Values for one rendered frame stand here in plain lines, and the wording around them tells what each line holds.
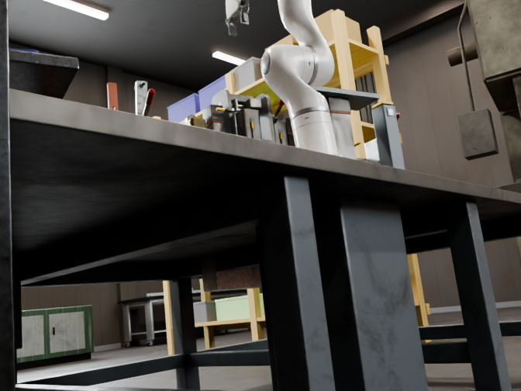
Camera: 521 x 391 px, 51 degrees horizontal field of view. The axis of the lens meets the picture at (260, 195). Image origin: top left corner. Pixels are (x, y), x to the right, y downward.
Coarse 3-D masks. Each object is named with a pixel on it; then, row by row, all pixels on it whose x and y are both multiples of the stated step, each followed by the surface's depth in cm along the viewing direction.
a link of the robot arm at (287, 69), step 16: (272, 48) 163; (288, 48) 163; (304, 48) 165; (272, 64) 161; (288, 64) 160; (304, 64) 163; (272, 80) 164; (288, 80) 161; (304, 80) 166; (288, 96) 163; (304, 96) 160; (320, 96) 162; (304, 112) 160
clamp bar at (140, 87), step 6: (138, 84) 190; (144, 84) 189; (138, 90) 190; (144, 90) 191; (138, 96) 190; (144, 96) 191; (138, 102) 189; (144, 102) 191; (138, 108) 189; (138, 114) 189
